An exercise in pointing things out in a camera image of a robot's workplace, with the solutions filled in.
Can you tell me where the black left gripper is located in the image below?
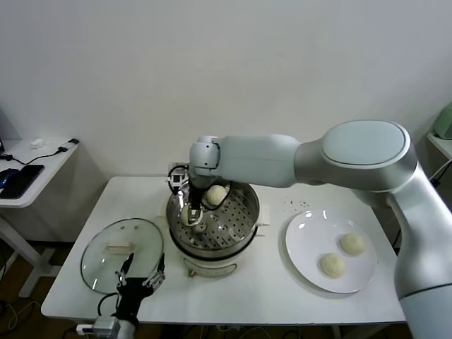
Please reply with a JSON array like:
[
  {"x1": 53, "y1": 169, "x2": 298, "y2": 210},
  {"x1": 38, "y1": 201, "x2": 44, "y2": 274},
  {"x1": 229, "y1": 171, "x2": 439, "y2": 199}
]
[{"x1": 112, "y1": 251, "x2": 167, "y2": 321}]

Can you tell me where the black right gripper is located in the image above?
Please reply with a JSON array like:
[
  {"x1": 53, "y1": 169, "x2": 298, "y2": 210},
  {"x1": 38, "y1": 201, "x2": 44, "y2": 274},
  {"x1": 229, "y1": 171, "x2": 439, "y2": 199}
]
[{"x1": 189, "y1": 183, "x2": 208, "y2": 226}]

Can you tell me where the white steamed baozi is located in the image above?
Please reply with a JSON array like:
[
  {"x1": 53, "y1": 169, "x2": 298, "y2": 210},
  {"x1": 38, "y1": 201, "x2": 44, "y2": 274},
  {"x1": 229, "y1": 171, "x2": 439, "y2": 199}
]
[
  {"x1": 205, "y1": 185, "x2": 227, "y2": 206},
  {"x1": 339, "y1": 233, "x2": 366, "y2": 256},
  {"x1": 179, "y1": 205, "x2": 206, "y2": 227},
  {"x1": 319, "y1": 252, "x2": 347, "y2": 279}
]

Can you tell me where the glass lid with cream handle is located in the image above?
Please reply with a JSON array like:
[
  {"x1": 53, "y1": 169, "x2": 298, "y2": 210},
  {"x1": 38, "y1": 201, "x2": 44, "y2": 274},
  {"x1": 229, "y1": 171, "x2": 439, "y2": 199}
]
[{"x1": 80, "y1": 218, "x2": 165, "y2": 295}]

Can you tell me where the stainless steel steamer basket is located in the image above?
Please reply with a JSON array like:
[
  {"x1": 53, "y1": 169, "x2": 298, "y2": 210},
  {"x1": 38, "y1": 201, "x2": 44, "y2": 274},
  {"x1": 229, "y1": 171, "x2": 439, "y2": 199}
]
[{"x1": 165, "y1": 176, "x2": 261, "y2": 250}]

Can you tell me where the white electric cooker pot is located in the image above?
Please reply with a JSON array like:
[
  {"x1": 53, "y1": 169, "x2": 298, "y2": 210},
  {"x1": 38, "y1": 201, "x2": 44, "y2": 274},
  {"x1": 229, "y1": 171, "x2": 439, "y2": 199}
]
[{"x1": 155, "y1": 196, "x2": 271, "y2": 279}]

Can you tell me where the white oval plate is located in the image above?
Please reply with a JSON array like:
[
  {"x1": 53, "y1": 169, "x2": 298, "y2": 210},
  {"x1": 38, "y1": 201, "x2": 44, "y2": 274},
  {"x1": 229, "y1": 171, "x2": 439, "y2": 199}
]
[{"x1": 285, "y1": 210, "x2": 377, "y2": 294}]

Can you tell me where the black smartphone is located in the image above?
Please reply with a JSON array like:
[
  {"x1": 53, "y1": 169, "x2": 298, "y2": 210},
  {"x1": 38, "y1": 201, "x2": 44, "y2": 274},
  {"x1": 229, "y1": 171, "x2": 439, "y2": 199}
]
[{"x1": 0, "y1": 165, "x2": 46, "y2": 201}]

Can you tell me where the white side table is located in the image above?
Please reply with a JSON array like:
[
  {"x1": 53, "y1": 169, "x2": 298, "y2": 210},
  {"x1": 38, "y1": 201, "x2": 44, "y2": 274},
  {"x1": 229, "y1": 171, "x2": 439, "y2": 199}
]
[{"x1": 0, "y1": 139, "x2": 81, "y2": 299}]

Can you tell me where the blue computer mouse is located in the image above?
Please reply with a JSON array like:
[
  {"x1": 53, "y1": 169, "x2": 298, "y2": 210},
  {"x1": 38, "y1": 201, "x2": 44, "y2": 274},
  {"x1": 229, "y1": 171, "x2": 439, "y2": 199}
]
[{"x1": 0, "y1": 168, "x2": 20, "y2": 190}]

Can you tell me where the white table with appliance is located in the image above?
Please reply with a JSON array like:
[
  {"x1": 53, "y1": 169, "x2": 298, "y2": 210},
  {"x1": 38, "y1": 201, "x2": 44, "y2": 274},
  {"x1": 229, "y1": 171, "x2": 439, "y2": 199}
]
[{"x1": 425, "y1": 132, "x2": 452, "y2": 160}]

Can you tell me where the mint green appliance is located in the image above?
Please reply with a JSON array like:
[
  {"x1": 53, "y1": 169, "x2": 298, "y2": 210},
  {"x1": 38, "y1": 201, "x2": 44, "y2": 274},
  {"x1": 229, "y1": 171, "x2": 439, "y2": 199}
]
[{"x1": 432, "y1": 104, "x2": 452, "y2": 141}]

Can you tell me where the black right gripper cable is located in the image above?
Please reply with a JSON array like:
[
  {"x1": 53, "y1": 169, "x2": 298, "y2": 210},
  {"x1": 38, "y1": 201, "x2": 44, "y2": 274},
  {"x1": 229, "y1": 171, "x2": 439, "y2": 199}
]
[{"x1": 208, "y1": 180, "x2": 232, "y2": 213}]

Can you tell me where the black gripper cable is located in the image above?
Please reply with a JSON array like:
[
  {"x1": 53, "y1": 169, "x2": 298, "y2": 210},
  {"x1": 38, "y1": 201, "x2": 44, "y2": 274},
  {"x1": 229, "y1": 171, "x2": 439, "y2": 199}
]
[
  {"x1": 97, "y1": 292, "x2": 123, "y2": 317},
  {"x1": 208, "y1": 180, "x2": 232, "y2": 213}
]

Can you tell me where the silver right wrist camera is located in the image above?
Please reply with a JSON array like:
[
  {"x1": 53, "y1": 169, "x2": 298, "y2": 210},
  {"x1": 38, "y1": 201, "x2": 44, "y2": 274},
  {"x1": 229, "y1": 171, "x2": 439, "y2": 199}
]
[{"x1": 167, "y1": 162, "x2": 190, "y2": 194}]

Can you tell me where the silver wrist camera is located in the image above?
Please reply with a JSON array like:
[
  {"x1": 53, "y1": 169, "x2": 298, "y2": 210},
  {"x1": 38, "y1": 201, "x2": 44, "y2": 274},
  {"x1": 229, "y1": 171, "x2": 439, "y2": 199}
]
[
  {"x1": 76, "y1": 316, "x2": 119, "y2": 336},
  {"x1": 167, "y1": 162, "x2": 190, "y2": 194}
]

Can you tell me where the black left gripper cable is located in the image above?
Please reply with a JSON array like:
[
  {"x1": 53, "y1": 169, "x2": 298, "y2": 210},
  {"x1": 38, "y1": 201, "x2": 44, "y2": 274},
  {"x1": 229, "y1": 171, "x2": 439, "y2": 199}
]
[{"x1": 97, "y1": 292, "x2": 123, "y2": 317}]

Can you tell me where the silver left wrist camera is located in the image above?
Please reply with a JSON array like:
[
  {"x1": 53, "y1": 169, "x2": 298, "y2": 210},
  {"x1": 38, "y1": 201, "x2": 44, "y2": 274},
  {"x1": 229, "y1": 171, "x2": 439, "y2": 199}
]
[{"x1": 76, "y1": 316, "x2": 119, "y2": 336}]

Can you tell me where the white floor cable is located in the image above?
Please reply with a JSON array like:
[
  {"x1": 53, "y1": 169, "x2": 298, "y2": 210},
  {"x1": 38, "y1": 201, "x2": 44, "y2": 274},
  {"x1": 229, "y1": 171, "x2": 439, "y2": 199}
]
[{"x1": 0, "y1": 299, "x2": 40, "y2": 335}]

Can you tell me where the black cable with adapter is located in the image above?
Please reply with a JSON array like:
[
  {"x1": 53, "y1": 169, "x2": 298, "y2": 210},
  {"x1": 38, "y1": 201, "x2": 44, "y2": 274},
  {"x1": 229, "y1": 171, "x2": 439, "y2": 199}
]
[{"x1": 0, "y1": 138, "x2": 81, "y2": 166}]

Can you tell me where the thin white cable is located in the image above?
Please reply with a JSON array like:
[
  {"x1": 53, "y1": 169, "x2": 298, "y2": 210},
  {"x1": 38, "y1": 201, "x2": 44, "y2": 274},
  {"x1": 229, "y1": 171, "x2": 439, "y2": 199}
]
[{"x1": 431, "y1": 160, "x2": 452, "y2": 182}]

